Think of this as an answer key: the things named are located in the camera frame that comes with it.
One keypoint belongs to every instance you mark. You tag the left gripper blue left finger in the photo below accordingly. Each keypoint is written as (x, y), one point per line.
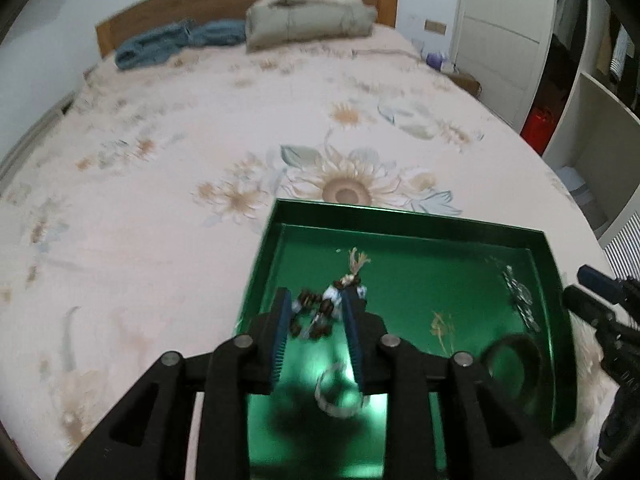
(279, 326)

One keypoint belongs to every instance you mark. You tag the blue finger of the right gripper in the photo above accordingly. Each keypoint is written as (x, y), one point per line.
(601, 284)
(586, 307)

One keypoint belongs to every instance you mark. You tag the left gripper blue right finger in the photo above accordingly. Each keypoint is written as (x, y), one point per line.
(351, 314)

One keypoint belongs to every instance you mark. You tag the dark brown wooden bangle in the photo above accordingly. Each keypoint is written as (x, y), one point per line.
(515, 362)

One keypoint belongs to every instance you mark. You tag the green jewelry tray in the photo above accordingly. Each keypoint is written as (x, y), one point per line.
(434, 293)

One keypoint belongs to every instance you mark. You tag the folded clothes on shelf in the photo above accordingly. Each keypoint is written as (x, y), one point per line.
(583, 197)

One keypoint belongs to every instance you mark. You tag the red container in wardrobe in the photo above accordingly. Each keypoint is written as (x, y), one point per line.
(538, 128)

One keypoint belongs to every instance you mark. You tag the floral pink bedspread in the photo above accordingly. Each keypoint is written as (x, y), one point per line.
(132, 226)

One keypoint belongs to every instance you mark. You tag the hanging clothes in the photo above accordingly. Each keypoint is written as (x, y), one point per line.
(617, 59)

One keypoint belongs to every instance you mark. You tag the white wardrobe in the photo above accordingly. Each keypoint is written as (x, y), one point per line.
(508, 46)

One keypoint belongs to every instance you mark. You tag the wooden nightstand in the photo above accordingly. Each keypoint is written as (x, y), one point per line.
(467, 83)

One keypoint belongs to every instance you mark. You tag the blue folded blanket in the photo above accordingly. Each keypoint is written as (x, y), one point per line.
(159, 44)

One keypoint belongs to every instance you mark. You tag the grey fur-trimmed coat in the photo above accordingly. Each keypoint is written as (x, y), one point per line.
(270, 23)

